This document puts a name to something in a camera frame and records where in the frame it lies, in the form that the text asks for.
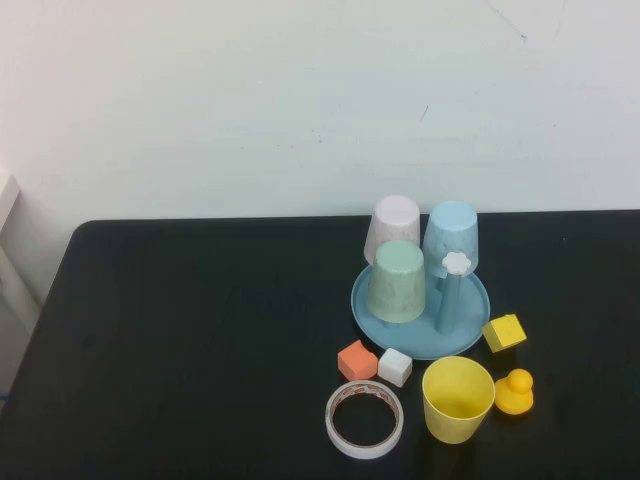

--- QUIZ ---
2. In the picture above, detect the yellow plastic cup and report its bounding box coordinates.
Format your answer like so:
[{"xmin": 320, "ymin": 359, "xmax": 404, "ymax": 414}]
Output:
[{"xmin": 421, "ymin": 355, "xmax": 497, "ymax": 445}]

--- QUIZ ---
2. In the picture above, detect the pink plastic cup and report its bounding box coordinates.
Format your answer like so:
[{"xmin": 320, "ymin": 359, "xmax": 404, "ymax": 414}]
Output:
[{"xmin": 363, "ymin": 194, "xmax": 422, "ymax": 266}]

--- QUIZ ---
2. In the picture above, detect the green plastic cup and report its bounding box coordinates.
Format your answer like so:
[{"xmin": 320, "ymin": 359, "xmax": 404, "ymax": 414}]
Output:
[{"xmin": 365, "ymin": 240, "xmax": 427, "ymax": 325}]

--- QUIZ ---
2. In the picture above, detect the light blue plastic cup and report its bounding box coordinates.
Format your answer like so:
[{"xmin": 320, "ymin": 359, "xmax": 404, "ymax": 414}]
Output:
[{"xmin": 421, "ymin": 200, "xmax": 480, "ymax": 281}]

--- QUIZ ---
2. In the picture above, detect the blue cup stand tray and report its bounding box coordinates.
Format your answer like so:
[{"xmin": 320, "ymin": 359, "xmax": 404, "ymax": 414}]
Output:
[{"xmin": 350, "ymin": 252, "xmax": 492, "ymax": 361}]

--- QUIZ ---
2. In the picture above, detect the orange cube block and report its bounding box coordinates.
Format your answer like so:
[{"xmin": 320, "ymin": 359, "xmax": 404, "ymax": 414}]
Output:
[{"xmin": 337, "ymin": 339, "xmax": 379, "ymax": 382}]

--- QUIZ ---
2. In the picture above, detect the white cube block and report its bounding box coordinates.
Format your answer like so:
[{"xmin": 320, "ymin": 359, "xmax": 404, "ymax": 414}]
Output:
[{"xmin": 377, "ymin": 347, "xmax": 414, "ymax": 389}]

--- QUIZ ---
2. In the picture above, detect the yellow cube block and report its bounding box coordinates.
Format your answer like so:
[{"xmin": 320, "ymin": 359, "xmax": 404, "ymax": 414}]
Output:
[{"xmin": 481, "ymin": 313, "xmax": 528, "ymax": 354}]

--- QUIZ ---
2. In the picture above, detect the white tape roll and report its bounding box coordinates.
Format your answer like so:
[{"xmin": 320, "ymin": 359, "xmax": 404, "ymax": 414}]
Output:
[{"xmin": 324, "ymin": 379, "xmax": 405, "ymax": 460}]

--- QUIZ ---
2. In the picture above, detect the yellow rubber duck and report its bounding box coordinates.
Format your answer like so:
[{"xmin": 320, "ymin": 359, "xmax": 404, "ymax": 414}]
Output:
[{"xmin": 493, "ymin": 368, "xmax": 535, "ymax": 416}]

